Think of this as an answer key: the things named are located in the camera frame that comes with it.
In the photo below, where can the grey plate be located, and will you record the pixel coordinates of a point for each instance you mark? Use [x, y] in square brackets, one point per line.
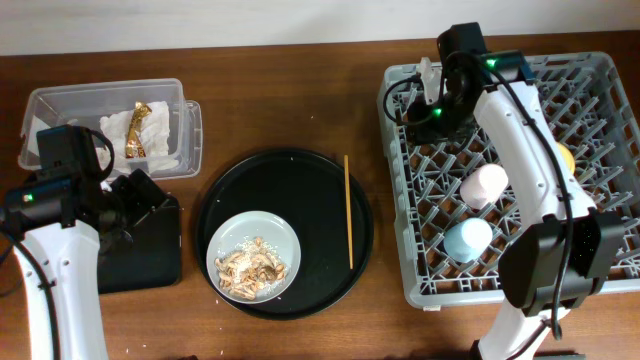
[273, 229]

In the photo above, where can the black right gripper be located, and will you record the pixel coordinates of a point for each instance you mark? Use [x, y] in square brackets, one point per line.
[423, 132]

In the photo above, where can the round black tray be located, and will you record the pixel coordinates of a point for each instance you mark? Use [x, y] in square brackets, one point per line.
[306, 189]

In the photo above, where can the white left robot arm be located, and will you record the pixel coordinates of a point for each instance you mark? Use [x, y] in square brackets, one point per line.
[76, 241]

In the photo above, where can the food scraps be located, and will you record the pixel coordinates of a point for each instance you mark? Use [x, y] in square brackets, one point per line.
[252, 270]

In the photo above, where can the light blue plastic cup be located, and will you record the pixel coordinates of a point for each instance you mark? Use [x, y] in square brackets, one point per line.
[467, 240]

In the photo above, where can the yellow plastic bowl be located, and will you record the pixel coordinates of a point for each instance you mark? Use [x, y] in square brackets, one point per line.
[567, 159]

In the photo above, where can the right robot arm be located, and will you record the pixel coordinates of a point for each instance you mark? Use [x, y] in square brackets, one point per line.
[567, 246]

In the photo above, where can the white paper napkin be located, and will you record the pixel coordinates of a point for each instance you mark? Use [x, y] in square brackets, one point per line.
[155, 132]

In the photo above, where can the clear plastic waste bin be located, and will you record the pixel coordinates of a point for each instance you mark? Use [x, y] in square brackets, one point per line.
[85, 104]

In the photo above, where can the pink plastic cup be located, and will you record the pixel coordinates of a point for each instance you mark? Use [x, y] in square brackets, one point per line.
[484, 186]

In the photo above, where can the grey dishwasher rack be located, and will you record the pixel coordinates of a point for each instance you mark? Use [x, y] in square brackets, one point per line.
[587, 110]

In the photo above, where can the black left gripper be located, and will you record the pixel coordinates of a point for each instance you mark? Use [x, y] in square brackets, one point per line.
[144, 197]

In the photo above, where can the gold snack wrapper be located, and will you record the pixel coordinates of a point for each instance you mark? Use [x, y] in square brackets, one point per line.
[133, 146]

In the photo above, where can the black rectangular waste bin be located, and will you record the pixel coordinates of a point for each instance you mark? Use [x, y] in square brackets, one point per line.
[151, 258]

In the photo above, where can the wooden chopstick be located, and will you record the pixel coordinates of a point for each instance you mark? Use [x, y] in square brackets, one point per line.
[348, 210]

